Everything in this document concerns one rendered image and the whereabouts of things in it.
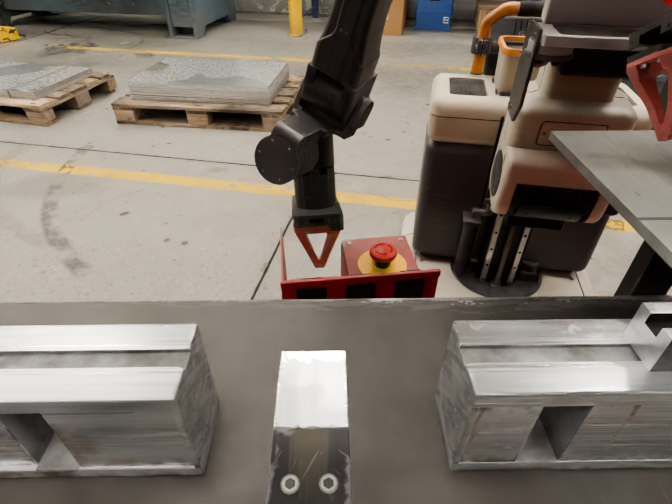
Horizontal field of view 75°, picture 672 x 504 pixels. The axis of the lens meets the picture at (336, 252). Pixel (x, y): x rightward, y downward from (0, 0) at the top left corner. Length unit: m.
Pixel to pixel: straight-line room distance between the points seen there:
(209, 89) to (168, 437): 2.98
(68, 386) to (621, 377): 0.33
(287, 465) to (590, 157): 0.41
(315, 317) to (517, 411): 0.21
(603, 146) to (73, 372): 0.51
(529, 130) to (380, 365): 0.68
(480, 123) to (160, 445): 1.07
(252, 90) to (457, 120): 2.09
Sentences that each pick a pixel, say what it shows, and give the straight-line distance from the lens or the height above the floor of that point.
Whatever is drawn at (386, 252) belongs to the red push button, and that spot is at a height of 0.81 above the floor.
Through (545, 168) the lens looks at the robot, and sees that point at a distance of 0.97.
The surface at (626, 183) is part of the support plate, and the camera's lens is 0.47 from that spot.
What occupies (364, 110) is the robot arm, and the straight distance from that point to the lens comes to 0.55.
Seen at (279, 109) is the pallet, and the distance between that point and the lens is 3.06.
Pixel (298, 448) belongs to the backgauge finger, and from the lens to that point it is 0.21.
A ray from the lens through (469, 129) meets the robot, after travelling 1.24.
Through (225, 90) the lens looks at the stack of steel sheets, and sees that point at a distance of 3.18.
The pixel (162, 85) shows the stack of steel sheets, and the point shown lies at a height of 0.25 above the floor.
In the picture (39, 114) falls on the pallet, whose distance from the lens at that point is 3.72.
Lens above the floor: 1.19
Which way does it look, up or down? 38 degrees down
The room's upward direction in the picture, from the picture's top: straight up
